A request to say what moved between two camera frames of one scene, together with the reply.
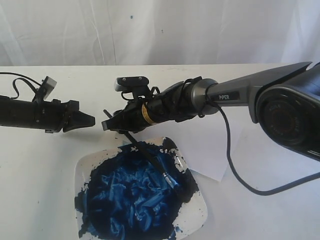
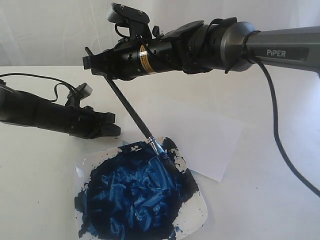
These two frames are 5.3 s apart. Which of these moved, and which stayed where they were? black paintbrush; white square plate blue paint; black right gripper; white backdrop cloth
Moved: black right gripper; black paintbrush
Stayed: white square plate blue paint; white backdrop cloth
